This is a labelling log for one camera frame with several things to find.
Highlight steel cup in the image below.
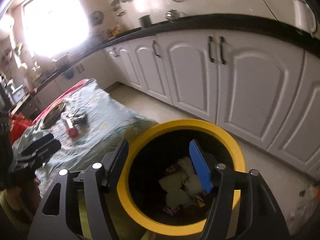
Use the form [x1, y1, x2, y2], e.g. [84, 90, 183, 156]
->
[138, 15, 152, 28]

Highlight white wall device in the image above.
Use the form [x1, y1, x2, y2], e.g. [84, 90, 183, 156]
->
[292, 0, 317, 33]

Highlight dark green snack packet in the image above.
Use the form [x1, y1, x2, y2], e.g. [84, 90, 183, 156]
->
[71, 114, 88, 126]

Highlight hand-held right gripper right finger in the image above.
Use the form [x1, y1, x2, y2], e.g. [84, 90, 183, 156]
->
[189, 139, 290, 240]

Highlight brass plate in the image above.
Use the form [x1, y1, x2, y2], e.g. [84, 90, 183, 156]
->
[41, 102, 66, 128]

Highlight green foam net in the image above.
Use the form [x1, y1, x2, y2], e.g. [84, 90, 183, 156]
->
[159, 174, 193, 208]

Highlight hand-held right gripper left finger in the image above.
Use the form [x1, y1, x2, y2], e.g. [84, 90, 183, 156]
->
[27, 138, 129, 240]

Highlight person's left forearm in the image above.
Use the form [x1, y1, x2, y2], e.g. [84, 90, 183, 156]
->
[0, 177, 42, 220]

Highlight row of condiment bottles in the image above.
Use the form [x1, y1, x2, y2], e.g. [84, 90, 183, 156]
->
[106, 25, 124, 37]

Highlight blue-lidded plastic box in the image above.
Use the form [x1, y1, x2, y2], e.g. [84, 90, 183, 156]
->
[11, 85, 26, 103]

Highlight bright window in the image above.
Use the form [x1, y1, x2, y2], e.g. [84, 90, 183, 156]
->
[22, 0, 90, 55]

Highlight white kitchen cabinets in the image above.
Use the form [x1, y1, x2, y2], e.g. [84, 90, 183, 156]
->
[32, 27, 320, 178]

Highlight round wall fan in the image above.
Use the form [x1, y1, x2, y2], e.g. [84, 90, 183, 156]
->
[89, 11, 103, 27]

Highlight yellow-rimmed black bin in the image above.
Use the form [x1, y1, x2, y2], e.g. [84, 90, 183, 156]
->
[116, 119, 247, 235]

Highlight red floral pillow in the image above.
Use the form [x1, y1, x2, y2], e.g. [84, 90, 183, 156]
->
[9, 114, 33, 145]

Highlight clear plastic bag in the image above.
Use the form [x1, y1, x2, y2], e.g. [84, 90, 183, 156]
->
[287, 180, 320, 233]

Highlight red flat snack wrapper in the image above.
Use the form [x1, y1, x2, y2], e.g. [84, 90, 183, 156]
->
[67, 127, 79, 140]

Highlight black kitchen countertop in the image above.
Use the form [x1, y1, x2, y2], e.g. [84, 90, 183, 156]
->
[10, 14, 320, 110]

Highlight pink blanket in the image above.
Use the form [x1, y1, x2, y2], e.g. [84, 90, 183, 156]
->
[32, 78, 97, 125]

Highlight steel dish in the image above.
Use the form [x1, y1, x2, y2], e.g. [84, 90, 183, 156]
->
[46, 104, 64, 122]

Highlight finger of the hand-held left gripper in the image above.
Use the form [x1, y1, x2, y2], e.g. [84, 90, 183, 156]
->
[17, 133, 55, 155]
[24, 140, 62, 167]

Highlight pink foil wrapper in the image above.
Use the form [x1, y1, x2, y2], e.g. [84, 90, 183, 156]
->
[162, 205, 178, 215]

